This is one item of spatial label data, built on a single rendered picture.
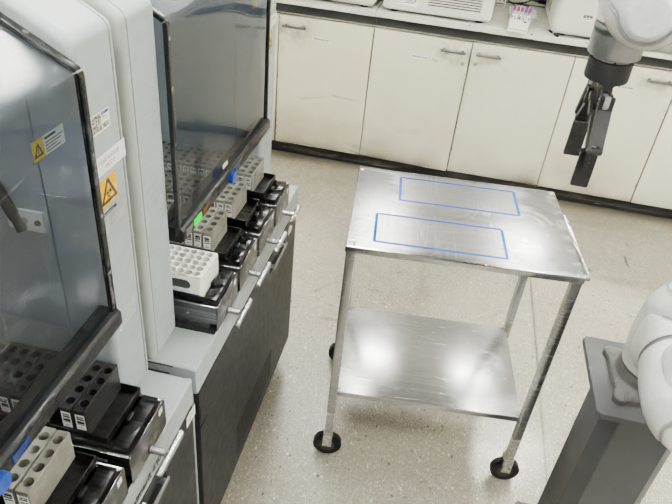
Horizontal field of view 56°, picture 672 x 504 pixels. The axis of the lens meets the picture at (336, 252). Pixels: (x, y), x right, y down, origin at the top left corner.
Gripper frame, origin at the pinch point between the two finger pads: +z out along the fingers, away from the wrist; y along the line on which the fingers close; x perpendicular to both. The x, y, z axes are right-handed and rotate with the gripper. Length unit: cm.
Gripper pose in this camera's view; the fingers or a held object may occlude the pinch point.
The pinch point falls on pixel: (576, 163)
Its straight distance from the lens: 129.7
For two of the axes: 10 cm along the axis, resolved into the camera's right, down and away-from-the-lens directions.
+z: -0.9, 8.2, 5.7
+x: -9.7, -1.9, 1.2
